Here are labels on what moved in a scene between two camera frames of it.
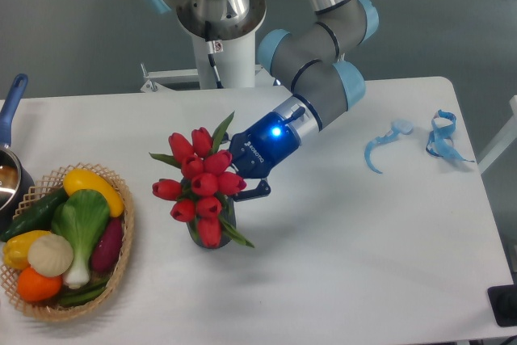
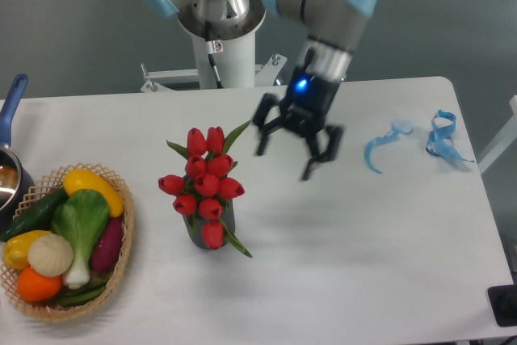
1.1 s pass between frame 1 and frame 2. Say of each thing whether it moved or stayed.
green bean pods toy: stayed
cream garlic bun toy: stayed
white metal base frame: stayed
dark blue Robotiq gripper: moved
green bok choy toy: stayed
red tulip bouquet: moved
